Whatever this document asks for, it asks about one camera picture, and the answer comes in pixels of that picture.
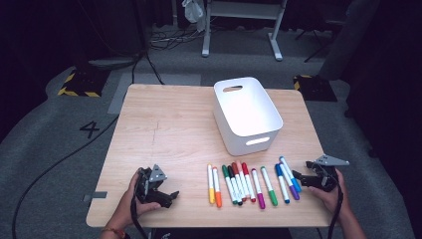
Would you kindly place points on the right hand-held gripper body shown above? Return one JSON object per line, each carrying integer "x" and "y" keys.
{"x": 326, "y": 179}

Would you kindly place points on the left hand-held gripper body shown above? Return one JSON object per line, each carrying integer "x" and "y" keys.
{"x": 147, "y": 189}

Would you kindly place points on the purple marker pen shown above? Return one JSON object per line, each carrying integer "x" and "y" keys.
{"x": 290, "y": 184}

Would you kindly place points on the light blue marker pen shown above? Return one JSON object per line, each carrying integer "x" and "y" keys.
{"x": 289, "y": 172}

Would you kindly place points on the light green marker pen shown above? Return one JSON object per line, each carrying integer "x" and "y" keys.
{"x": 268, "y": 186}

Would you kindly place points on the magenta marker pen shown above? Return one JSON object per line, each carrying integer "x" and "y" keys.
{"x": 258, "y": 189}

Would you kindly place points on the peach marker pen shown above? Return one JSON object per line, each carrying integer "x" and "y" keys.
{"x": 243, "y": 181}

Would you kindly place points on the brown marker pen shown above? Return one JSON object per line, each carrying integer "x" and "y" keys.
{"x": 239, "y": 186}

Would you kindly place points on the white plastic storage bin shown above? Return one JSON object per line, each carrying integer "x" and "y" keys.
{"x": 247, "y": 113}

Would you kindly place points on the person's right hand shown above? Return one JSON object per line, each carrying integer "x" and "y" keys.
{"x": 333, "y": 200}

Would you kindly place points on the person's left hand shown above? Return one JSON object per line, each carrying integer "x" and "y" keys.
{"x": 127, "y": 209}

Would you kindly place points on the yellow marker pen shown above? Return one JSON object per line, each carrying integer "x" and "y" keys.
{"x": 211, "y": 186}

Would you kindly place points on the orange marker pen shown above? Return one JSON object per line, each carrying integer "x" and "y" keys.
{"x": 217, "y": 189}

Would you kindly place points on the grey tape strip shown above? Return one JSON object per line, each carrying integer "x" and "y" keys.
{"x": 96, "y": 195}

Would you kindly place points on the person's dark clothing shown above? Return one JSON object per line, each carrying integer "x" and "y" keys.
{"x": 219, "y": 233}

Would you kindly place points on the black yellow striped floor plate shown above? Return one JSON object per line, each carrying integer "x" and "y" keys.
{"x": 315, "y": 88}
{"x": 84, "y": 83}

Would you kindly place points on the black tripod stand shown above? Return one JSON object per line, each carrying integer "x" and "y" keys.
{"x": 315, "y": 43}

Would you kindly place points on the grey curtain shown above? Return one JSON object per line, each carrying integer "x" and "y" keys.
{"x": 351, "y": 36}

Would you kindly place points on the white plastic bag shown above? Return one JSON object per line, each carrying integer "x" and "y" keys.
{"x": 193, "y": 11}

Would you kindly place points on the white metal desk frame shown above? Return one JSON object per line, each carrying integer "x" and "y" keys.
{"x": 244, "y": 10}

